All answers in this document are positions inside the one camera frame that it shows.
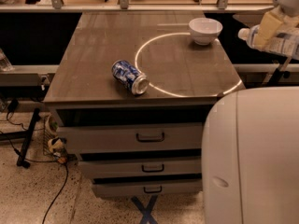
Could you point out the white bowl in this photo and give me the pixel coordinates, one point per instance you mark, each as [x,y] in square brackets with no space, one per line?
[204,30]

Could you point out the grey drawer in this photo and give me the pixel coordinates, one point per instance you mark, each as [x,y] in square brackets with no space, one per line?
[146,188]
[131,168]
[130,138]

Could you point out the top grey drawer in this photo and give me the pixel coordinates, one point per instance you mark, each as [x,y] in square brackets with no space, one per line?
[130,138]

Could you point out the bottom grey drawer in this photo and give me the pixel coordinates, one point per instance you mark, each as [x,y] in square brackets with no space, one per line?
[146,188]

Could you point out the blue tape cross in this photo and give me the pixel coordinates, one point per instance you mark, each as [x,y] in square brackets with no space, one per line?
[146,210]

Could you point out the clear plastic water bottle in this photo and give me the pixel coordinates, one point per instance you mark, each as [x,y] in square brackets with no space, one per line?
[284,43]

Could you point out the wire basket with items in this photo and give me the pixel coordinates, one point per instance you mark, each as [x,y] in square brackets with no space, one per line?
[53,144]

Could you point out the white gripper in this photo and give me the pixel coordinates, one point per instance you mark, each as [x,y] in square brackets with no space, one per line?
[287,1]

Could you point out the grey drawer cabinet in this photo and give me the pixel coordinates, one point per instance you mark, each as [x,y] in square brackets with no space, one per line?
[131,96]

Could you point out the blue soda can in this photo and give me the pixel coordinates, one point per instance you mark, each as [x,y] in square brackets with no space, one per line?
[130,77]

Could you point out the black stand leg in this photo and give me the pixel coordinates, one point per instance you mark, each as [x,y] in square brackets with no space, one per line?
[27,140]

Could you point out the middle grey drawer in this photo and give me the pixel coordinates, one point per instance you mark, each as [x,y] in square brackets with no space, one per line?
[131,168]

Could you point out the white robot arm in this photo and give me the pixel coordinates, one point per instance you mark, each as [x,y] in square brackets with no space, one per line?
[250,158]

